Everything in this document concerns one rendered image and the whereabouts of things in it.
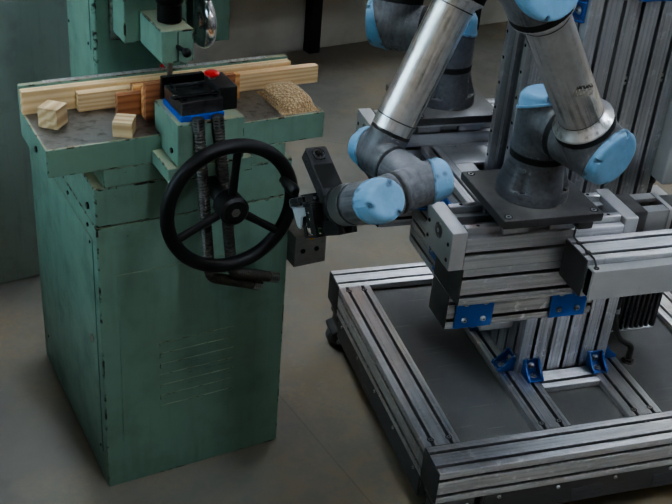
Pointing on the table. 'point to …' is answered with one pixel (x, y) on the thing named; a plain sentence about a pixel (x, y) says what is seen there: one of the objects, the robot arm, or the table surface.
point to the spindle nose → (169, 11)
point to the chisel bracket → (165, 37)
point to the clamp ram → (179, 79)
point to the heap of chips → (287, 98)
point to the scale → (151, 69)
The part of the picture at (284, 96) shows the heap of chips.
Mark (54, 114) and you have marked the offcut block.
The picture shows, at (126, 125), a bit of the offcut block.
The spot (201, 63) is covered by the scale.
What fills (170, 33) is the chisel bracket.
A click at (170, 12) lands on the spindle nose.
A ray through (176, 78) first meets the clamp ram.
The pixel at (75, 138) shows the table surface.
